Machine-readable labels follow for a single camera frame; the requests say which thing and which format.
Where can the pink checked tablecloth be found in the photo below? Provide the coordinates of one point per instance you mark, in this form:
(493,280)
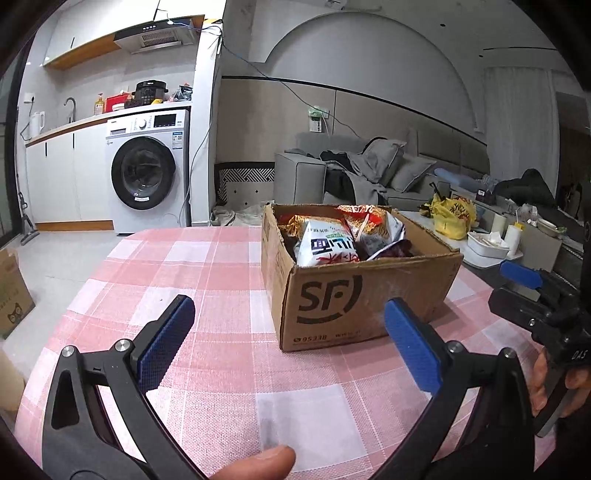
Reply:
(207,277)

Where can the person's left hand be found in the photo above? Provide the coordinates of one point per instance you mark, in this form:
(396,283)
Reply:
(263,464)

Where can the white orange noodle snack bag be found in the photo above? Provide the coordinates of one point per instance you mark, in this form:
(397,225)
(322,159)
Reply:
(323,244)

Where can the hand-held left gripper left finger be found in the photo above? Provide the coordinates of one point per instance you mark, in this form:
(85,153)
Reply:
(166,337)

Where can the yellow plastic bag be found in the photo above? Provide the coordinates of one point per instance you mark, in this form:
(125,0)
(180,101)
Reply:
(450,217)

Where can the brown cardboard box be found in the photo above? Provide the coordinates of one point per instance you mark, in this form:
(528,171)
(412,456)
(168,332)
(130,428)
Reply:
(332,304)

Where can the white paper roll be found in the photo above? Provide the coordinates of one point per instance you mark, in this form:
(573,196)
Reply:
(498,224)

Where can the red box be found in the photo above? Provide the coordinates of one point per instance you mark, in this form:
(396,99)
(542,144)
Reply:
(117,104)

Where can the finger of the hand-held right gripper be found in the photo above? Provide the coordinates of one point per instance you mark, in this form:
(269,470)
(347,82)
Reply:
(519,272)
(512,304)

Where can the wall socket with chargers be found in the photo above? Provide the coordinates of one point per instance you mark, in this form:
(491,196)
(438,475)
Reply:
(317,120)

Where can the white coffee table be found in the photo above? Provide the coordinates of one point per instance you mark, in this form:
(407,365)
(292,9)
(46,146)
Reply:
(545,249)

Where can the white kettle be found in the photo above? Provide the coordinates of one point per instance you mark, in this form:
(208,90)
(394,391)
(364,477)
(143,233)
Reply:
(36,125)

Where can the black patterned panel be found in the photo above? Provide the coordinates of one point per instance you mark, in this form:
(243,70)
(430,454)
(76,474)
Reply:
(244,184)

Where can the yellow soap bottle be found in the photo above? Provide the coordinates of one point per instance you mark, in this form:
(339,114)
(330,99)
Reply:
(99,106)

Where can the white lower kitchen cabinet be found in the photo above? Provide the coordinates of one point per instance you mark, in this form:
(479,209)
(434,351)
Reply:
(69,175)

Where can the grey sofa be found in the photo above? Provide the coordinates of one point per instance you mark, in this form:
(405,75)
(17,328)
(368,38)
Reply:
(300,180)

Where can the silver white snack bag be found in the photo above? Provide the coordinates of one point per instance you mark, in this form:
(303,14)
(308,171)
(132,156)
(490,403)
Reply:
(374,226)

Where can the white plastic container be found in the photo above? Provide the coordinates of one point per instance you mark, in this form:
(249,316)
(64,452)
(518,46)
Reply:
(487,247)

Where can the white bottle with yellow cap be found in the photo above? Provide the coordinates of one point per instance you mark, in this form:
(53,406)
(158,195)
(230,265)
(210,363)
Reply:
(512,240)

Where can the white kitchen cabinet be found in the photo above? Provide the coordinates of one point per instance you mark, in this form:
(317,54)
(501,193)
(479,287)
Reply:
(92,23)
(69,175)

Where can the dark glass door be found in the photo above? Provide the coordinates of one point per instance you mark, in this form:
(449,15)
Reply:
(7,161)

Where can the grey pillow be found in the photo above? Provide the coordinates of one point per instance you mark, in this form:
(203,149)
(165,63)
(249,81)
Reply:
(413,173)

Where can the grey clothing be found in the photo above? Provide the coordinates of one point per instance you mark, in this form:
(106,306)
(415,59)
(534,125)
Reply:
(374,166)

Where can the stick vacuum cleaner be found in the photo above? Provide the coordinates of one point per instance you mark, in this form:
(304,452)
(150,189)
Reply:
(27,230)

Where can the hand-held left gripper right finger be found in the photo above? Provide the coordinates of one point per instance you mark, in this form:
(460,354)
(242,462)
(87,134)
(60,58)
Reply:
(411,346)

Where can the person's right hand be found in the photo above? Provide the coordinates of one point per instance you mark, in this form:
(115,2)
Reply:
(538,383)

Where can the steel range hood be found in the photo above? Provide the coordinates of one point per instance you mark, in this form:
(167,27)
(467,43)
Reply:
(154,37)

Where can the white curtain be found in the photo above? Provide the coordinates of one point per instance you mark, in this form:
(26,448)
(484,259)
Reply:
(521,120)

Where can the black pressure cooker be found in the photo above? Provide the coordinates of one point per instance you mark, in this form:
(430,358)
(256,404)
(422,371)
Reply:
(148,92)

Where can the kitchen faucet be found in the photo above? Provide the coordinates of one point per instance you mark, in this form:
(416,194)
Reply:
(71,104)

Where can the white washing machine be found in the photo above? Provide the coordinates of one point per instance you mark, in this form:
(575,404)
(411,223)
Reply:
(143,184)

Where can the black bag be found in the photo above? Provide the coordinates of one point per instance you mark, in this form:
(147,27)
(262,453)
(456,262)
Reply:
(526,189)

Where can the floor cardboard box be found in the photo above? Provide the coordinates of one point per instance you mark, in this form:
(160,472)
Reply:
(14,295)

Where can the white upper kitchen cabinet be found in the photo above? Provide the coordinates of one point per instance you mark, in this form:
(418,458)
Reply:
(92,23)

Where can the black garment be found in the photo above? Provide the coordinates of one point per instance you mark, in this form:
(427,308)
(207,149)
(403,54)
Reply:
(339,177)

